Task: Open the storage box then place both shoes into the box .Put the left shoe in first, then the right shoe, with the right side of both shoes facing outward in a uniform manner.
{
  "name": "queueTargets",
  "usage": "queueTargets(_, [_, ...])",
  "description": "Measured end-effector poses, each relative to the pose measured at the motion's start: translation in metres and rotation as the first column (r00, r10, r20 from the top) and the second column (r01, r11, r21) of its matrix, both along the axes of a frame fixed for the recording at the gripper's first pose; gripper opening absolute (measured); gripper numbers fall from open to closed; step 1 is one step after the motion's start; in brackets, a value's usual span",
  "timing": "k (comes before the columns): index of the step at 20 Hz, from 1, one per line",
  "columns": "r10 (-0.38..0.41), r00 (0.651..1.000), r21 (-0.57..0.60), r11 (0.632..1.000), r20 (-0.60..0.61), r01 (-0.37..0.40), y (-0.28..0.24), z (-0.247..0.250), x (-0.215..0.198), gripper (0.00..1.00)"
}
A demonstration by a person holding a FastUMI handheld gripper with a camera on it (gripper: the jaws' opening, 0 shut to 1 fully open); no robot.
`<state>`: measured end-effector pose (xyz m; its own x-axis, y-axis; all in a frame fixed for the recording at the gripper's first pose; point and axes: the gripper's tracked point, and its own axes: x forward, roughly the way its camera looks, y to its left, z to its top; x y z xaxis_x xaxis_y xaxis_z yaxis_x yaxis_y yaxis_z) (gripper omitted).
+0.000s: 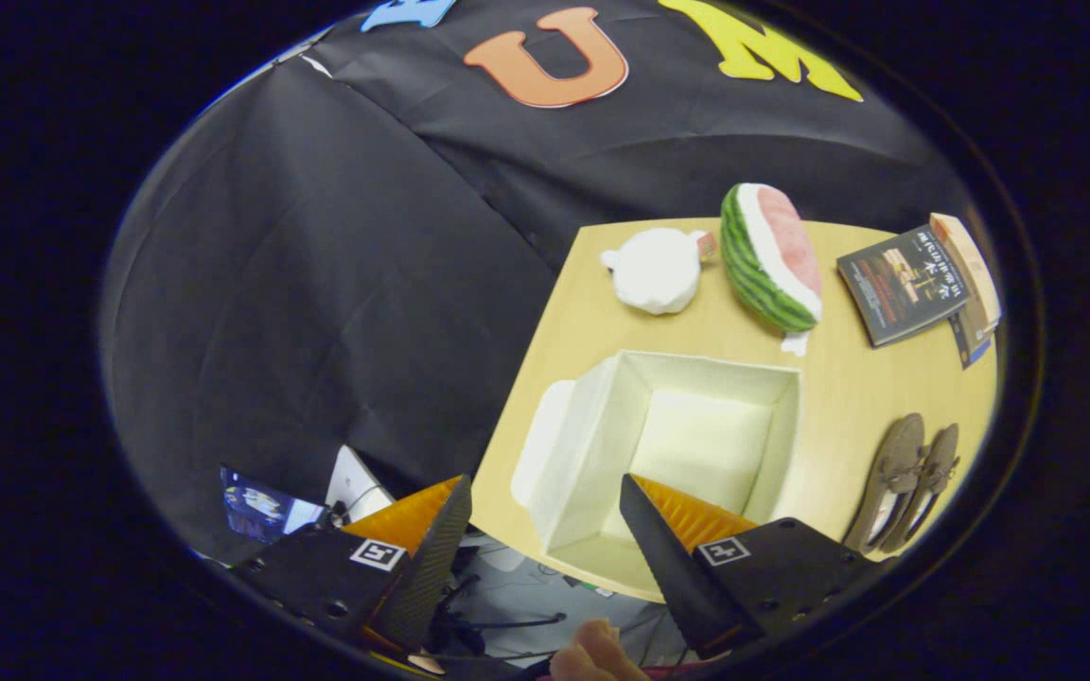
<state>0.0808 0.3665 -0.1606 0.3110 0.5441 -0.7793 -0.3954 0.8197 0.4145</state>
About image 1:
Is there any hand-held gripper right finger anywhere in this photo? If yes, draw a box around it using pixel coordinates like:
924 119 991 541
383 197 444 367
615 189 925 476
619 475 896 660

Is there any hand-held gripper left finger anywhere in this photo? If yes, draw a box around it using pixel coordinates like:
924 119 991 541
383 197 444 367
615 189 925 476
228 475 473 654

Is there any cream fabric storage box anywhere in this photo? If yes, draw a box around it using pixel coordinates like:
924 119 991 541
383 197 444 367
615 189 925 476
510 350 803 602

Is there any brown fuzzy slipper shoe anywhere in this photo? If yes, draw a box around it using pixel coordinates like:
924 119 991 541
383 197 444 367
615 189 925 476
843 413 926 554
881 423 962 554

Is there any white flat board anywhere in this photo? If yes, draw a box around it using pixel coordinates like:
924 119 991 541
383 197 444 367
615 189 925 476
325 445 396 523

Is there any white plush toy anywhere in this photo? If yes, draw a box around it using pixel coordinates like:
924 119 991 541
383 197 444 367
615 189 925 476
600 227 718 316

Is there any watermelon slice plush toy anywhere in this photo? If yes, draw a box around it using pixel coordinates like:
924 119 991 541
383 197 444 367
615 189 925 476
720 183 824 357

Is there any black cover book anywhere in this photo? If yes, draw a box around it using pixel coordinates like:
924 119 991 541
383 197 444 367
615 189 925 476
836 225 972 349

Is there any blue cover book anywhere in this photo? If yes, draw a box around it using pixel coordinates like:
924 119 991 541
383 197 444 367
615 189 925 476
947 312 993 370

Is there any black cable bundle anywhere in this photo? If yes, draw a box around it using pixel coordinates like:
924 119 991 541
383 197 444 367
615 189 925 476
427 544 570 663

